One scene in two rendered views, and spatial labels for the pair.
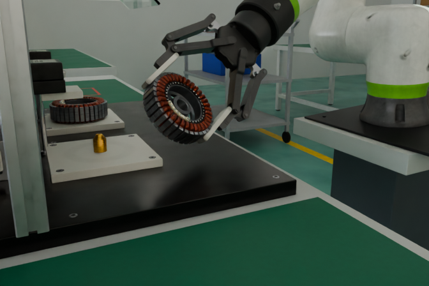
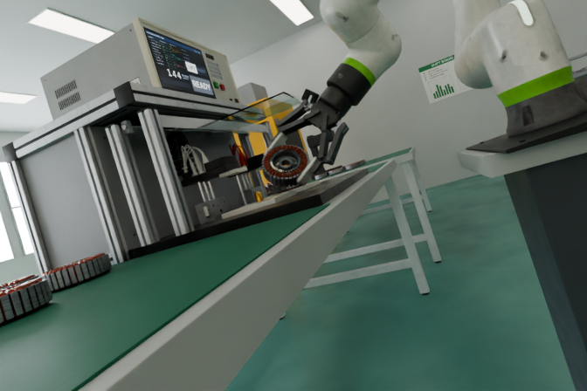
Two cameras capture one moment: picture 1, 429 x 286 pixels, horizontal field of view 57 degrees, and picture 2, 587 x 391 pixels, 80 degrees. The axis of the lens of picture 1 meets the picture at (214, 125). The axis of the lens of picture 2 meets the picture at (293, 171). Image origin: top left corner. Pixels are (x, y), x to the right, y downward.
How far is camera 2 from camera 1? 57 cm
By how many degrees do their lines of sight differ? 48
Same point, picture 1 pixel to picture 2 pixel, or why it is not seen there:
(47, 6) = (400, 120)
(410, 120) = (540, 119)
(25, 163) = (173, 202)
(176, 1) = not seen: hidden behind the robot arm
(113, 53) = (466, 140)
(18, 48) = (158, 154)
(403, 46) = (498, 50)
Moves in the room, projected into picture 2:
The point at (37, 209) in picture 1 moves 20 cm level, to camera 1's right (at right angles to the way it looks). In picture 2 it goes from (180, 222) to (230, 208)
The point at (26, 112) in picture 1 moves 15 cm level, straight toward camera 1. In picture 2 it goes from (166, 180) to (109, 188)
